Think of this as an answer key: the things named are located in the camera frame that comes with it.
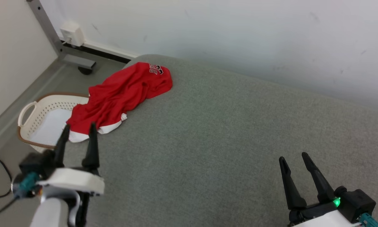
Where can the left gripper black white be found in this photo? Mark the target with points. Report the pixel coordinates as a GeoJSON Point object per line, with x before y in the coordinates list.
{"type": "Point", "coordinates": [69, 181]}

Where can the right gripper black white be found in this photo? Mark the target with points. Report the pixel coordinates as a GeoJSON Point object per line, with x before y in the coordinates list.
{"type": "Point", "coordinates": [356, 203]}

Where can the red garment with chest print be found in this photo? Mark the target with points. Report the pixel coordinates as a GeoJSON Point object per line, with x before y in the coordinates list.
{"type": "Point", "coordinates": [119, 94]}

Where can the white plastic laundry basket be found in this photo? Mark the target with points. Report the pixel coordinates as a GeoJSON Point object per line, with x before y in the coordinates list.
{"type": "Point", "coordinates": [47, 108]}

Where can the black caster wheel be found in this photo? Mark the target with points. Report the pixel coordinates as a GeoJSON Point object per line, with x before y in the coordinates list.
{"type": "Point", "coordinates": [85, 70]}

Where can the white wall outlet box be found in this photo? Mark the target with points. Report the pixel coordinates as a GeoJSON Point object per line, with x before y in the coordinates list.
{"type": "Point", "coordinates": [71, 33]}

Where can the grey metal frame leg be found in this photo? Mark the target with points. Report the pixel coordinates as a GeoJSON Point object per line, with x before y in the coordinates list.
{"type": "Point", "coordinates": [47, 26]}

